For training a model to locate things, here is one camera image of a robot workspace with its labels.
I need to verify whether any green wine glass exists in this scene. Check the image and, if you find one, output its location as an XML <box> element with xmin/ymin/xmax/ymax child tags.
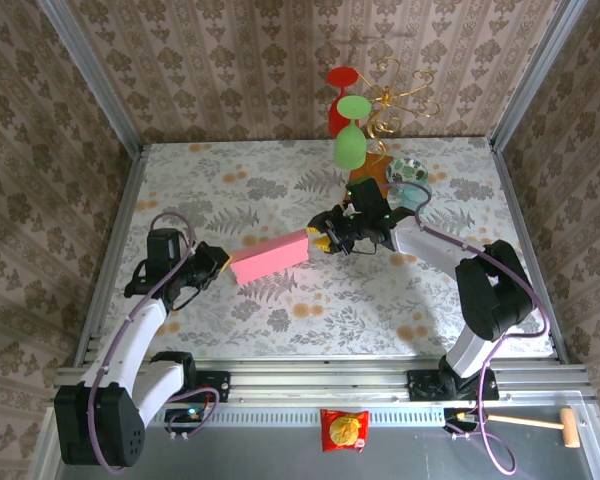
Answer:
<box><xmin>333</xmin><ymin>95</ymin><xmax>373</xmax><ymax>170</ymax></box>

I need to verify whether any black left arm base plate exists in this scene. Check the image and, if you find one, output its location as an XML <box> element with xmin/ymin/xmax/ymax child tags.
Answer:
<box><xmin>140</xmin><ymin>369</ymin><xmax>231</xmax><ymax>404</ymax></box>

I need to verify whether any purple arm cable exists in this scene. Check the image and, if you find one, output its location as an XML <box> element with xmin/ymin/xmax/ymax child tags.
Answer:
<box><xmin>381</xmin><ymin>180</ymin><xmax>552</xmax><ymax>475</ymax></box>
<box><xmin>88</xmin><ymin>211</ymin><xmax>220</xmax><ymax>475</ymax></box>

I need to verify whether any aluminium table side rail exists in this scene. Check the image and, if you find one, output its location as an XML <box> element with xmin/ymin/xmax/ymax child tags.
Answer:
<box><xmin>488</xmin><ymin>138</ymin><xmax>570</xmax><ymax>364</ymax></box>
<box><xmin>73</xmin><ymin>144</ymin><xmax>147</xmax><ymax>367</ymax></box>

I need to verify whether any aluminium frame post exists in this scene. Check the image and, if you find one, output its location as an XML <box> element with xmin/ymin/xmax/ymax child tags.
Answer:
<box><xmin>35</xmin><ymin>0</ymin><xmax>145</xmax><ymax>159</ymax></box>
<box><xmin>485</xmin><ymin>0</ymin><xmax>590</xmax><ymax>154</ymax></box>

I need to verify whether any gold wire glass rack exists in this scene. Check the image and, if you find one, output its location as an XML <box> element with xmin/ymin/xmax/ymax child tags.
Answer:
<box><xmin>354</xmin><ymin>56</ymin><xmax>441</xmax><ymax>157</ymax></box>

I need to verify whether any grey metal shelf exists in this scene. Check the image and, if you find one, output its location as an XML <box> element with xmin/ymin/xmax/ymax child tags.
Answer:
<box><xmin>29</xmin><ymin>407</ymin><xmax>600</xmax><ymax>480</ymax></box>

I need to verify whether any teal plastic cup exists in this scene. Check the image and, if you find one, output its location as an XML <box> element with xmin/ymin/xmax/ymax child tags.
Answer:
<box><xmin>398</xmin><ymin>180</ymin><xmax>434</xmax><ymax>210</ymax></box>

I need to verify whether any aluminium mounting rail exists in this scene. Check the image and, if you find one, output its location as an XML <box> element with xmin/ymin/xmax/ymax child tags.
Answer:
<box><xmin>49</xmin><ymin>357</ymin><xmax>600</xmax><ymax>406</ymax></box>

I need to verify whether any red wine glass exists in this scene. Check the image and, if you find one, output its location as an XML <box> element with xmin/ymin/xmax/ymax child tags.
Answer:
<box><xmin>326</xmin><ymin>67</ymin><xmax>364</xmax><ymax>137</ymax></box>

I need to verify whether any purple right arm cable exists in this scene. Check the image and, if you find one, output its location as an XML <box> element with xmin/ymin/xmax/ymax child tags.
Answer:
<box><xmin>381</xmin><ymin>180</ymin><xmax>552</xmax><ymax>475</ymax></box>

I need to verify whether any grey slotted cable duct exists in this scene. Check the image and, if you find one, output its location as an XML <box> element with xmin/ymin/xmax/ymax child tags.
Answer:
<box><xmin>67</xmin><ymin>405</ymin><xmax>589</xmax><ymax>427</ymax></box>

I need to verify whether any pink and white paper box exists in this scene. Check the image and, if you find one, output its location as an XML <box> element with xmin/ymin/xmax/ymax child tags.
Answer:
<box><xmin>229</xmin><ymin>228</ymin><xmax>311</xmax><ymax>286</ymax></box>

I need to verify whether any floral table cover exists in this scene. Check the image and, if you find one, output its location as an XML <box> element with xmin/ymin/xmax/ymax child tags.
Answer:
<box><xmin>97</xmin><ymin>138</ymin><xmax>556</xmax><ymax>359</ymax></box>

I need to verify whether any wooden mallet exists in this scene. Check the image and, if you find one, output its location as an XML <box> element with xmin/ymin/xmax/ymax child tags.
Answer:
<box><xmin>487</xmin><ymin>407</ymin><xmax>581</xmax><ymax>449</ymax></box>

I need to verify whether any brown wooden rack base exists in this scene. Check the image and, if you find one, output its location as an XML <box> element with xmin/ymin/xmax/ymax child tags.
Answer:
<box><xmin>348</xmin><ymin>152</ymin><xmax>396</xmax><ymax>185</ymax></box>

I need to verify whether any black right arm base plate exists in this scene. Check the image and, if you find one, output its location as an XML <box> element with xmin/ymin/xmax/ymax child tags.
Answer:
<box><xmin>406</xmin><ymin>368</ymin><xmax>501</xmax><ymax>402</ymax></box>

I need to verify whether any red snack packet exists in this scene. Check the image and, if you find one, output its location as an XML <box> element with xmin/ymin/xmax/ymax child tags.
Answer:
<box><xmin>319</xmin><ymin>408</ymin><xmax>371</xmax><ymax>454</ymax></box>

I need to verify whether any leaf patterned bowl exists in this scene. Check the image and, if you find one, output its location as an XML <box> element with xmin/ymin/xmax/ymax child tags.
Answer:
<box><xmin>385</xmin><ymin>156</ymin><xmax>429</xmax><ymax>191</ymax></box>

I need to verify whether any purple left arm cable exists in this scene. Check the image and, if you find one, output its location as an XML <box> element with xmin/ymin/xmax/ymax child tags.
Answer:
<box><xmin>88</xmin><ymin>211</ymin><xmax>220</xmax><ymax>475</ymax></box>

